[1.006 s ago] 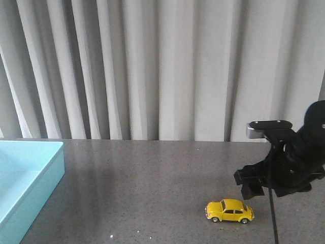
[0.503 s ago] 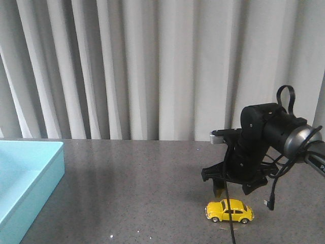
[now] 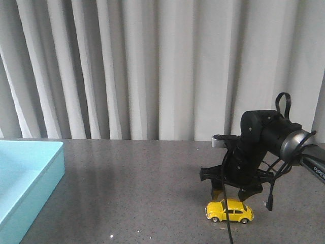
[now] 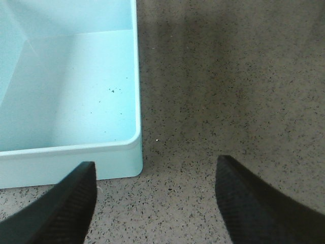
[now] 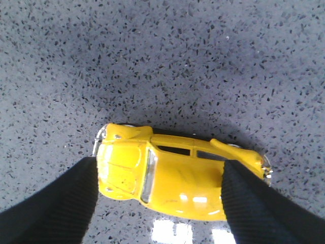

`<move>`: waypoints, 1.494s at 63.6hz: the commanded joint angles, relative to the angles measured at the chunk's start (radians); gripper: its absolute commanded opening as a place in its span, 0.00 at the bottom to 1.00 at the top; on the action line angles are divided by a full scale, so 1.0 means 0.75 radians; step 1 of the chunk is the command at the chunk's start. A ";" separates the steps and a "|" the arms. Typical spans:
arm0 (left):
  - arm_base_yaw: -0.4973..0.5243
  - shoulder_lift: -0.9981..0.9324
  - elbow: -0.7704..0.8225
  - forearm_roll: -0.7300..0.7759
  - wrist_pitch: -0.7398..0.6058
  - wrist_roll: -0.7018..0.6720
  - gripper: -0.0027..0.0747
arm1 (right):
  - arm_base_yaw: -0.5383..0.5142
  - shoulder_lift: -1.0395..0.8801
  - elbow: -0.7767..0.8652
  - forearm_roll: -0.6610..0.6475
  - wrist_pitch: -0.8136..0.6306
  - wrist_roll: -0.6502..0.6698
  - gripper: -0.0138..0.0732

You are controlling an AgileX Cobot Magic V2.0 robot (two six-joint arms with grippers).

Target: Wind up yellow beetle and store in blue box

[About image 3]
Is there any yellow toy beetle car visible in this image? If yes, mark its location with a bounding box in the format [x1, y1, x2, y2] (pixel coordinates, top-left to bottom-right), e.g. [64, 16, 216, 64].
[205, 199, 254, 224]

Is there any black cable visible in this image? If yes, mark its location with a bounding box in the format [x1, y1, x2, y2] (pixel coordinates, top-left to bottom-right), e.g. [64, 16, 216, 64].
[220, 93, 317, 244]

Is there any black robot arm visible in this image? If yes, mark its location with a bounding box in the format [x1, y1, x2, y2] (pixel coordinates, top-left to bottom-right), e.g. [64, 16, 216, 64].
[200, 110, 324, 201]

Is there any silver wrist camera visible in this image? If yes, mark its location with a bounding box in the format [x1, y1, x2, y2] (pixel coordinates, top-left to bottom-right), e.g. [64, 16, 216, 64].
[211, 134, 239, 148]

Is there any light blue box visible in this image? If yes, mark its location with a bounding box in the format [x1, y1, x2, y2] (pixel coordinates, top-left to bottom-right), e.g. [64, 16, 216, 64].
[1, 140, 65, 243]

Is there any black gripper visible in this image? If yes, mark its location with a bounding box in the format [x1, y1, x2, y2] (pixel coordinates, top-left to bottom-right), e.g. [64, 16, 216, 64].
[200, 137, 274, 202]

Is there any grey pleated curtain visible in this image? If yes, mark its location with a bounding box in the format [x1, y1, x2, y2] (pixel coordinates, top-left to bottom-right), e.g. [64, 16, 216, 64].
[1, 1, 324, 143]

